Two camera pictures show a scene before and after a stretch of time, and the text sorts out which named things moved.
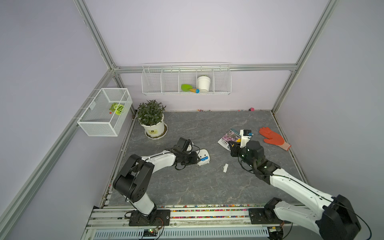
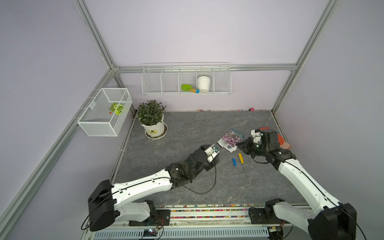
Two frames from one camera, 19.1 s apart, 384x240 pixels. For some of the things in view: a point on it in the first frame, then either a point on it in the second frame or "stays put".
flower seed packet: x=231 y=135 stays put
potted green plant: x=150 y=115 stays put
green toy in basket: x=118 y=109 stays put
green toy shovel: x=186 y=88 stays put
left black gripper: x=193 y=159 → x=211 y=164
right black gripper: x=236 y=147 → x=245 y=146
